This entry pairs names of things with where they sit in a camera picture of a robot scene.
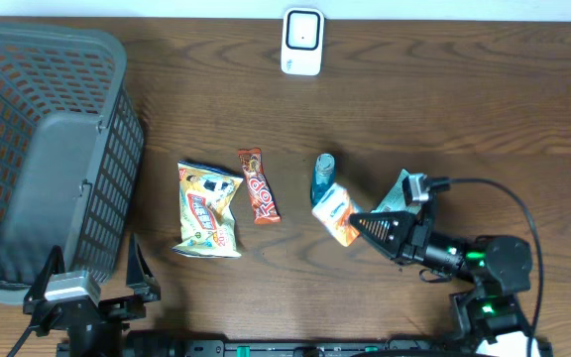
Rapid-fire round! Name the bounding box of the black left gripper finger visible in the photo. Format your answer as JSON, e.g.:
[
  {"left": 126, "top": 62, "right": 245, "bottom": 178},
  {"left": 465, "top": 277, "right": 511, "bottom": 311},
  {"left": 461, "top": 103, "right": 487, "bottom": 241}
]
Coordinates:
[
  {"left": 24, "top": 245, "right": 65, "bottom": 302},
  {"left": 126, "top": 233, "right": 160, "bottom": 293}
]

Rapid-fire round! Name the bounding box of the white teal wipes pack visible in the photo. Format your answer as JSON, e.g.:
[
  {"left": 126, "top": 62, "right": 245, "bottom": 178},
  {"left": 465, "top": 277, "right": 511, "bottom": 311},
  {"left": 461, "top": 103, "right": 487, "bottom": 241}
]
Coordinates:
[{"left": 372, "top": 169, "right": 421, "bottom": 214}]

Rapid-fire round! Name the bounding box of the orange tissue pack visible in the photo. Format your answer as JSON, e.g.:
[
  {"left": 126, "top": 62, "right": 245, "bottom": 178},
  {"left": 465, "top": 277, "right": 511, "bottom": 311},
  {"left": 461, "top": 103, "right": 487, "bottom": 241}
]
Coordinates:
[{"left": 311, "top": 182, "right": 361, "bottom": 247}]

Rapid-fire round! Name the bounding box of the teal mouthwash bottle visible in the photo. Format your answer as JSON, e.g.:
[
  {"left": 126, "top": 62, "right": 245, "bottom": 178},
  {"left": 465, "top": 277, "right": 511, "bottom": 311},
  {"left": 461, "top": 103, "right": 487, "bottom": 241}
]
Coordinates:
[{"left": 310, "top": 153, "right": 335, "bottom": 207}]

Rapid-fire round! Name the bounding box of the yellow snack bag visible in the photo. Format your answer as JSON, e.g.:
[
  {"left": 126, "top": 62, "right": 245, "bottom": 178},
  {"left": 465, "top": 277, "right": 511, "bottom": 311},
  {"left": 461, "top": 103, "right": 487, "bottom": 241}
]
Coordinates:
[{"left": 171, "top": 161, "right": 243, "bottom": 259}]

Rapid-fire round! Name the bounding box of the red chocolate bar wrapper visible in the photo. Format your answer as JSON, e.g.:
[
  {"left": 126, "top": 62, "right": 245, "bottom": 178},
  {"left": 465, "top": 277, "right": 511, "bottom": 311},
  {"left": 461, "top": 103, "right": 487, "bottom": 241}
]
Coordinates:
[{"left": 238, "top": 148, "right": 282, "bottom": 225}]

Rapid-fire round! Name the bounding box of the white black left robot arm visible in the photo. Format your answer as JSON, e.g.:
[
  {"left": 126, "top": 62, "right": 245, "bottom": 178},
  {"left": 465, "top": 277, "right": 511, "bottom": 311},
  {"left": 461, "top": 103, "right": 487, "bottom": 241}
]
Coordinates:
[{"left": 9, "top": 234, "right": 184, "bottom": 356}]

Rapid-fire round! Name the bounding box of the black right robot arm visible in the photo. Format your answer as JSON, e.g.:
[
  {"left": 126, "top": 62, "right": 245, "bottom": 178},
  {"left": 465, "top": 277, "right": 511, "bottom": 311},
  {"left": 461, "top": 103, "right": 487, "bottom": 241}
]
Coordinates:
[{"left": 349, "top": 194, "right": 549, "bottom": 356}]

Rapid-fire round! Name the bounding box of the white barcode scanner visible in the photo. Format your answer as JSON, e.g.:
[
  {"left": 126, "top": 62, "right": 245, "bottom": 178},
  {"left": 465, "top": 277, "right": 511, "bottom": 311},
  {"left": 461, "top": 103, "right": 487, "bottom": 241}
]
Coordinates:
[{"left": 281, "top": 8, "right": 325, "bottom": 76}]

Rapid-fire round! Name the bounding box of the grey plastic basket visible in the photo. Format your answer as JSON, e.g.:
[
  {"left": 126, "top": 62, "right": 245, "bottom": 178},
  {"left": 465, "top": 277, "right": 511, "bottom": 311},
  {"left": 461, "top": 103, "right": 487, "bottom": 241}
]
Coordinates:
[{"left": 0, "top": 23, "right": 145, "bottom": 304}]

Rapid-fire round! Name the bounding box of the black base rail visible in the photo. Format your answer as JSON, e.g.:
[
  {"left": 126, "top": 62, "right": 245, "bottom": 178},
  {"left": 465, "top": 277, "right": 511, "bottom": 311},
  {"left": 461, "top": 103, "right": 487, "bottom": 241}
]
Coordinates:
[{"left": 180, "top": 338, "right": 554, "bottom": 357}]

